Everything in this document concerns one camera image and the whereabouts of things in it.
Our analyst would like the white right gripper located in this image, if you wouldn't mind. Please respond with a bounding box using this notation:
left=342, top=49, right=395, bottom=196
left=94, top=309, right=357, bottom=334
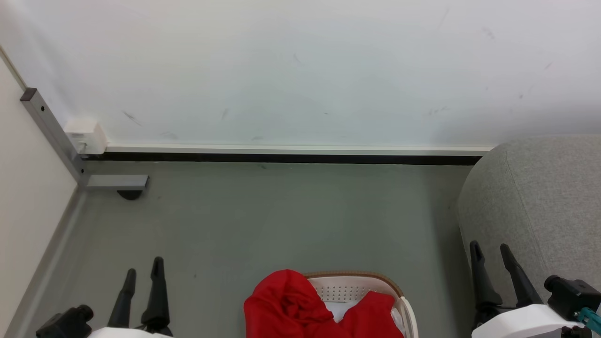
left=470, top=241, right=588, bottom=338

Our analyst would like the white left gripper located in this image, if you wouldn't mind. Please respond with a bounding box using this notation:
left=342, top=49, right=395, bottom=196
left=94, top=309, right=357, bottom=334
left=87, top=257, right=174, bottom=338

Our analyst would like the red garment with white stripes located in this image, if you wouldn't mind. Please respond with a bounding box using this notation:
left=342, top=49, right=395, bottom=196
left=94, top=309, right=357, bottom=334
left=243, top=269, right=404, bottom=338

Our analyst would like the grey upholstered seat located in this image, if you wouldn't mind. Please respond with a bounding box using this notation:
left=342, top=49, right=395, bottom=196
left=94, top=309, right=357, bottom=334
left=456, top=135, right=601, bottom=310

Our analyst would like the grey aluminium foot bar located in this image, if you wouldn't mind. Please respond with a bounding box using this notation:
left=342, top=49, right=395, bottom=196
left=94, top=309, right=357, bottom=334
left=85, top=175, right=149, bottom=190

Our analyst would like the white laundry basket brown rim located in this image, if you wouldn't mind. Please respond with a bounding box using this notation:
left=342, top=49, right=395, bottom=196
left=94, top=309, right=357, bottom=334
left=303, top=271, right=419, bottom=338

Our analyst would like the white cloth in basket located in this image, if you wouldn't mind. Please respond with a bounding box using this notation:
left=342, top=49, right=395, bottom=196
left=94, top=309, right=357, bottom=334
left=325, top=300, right=405, bottom=335

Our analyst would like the black skirting strip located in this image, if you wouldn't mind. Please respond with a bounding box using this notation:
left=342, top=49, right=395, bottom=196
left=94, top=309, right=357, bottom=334
left=84, top=152, right=484, bottom=166

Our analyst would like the teal cable connector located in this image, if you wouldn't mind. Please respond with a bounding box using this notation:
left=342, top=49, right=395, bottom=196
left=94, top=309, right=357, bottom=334
left=577, top=307, right=601, bottom=337

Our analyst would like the white wall box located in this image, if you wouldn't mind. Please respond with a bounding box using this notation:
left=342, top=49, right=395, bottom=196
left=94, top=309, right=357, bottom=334
left=64, top=118, right=109, bottom=155

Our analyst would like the grey aluminium frame post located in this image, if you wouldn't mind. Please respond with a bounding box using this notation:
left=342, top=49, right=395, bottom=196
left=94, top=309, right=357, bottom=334
left=20, top=88, right=88, bottom=186

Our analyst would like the white wall skirting rail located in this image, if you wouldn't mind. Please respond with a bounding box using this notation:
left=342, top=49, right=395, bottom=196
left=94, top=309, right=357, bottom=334
left=105, top=144, right=494, bottom=157

